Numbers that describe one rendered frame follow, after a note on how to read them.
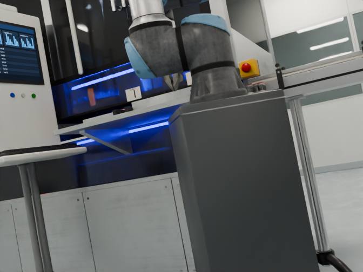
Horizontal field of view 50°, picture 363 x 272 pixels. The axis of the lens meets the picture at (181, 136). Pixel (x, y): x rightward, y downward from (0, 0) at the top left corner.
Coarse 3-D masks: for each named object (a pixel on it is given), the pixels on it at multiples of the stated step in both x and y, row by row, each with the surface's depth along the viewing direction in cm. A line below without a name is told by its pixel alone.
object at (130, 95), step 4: (132, 88) 195; (136, 88) 194; (128, 92) 196; (132, 92) 195; (136, 92) 194; (140, 92) 193; (128, 96) 196; (132, 96) 195; (136, 96) 194; (140, 96) 193; (128, 100) 197
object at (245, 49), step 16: (48, 0) 217; (48, 16) 217; (48, 32) 218; (240, 48) 188; (256, 48) 218; (272, 48) 262; (112, 64) 200; (272, 64) 252; (64, 80) 214; (144, 96) 193
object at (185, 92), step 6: (180, 90) 143; (186, 90) 142; (156, 96) 147; (162, 96) 146; (168, 96) 145; (174, 96) 144; (180, 96) 143; (186, 96) 142; (132, 102) 152; (138, 102) 151; (144, 102) 150; (150, 102) 148; (156, 102) 147; (162, 102) 146; (132, 108) 152; (138, 108) 151
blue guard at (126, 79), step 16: (128, 64) 196; (80, 80) 209; (96, 80) 205; (112, 80) 200; (128, 80) 196; (144, 80) 192; (160, 80) 188; (64, 96) 214; (80, 96) 210; (96, 96) 205; (112, 96) 201; (64, 112) 215; (80, 112) 210
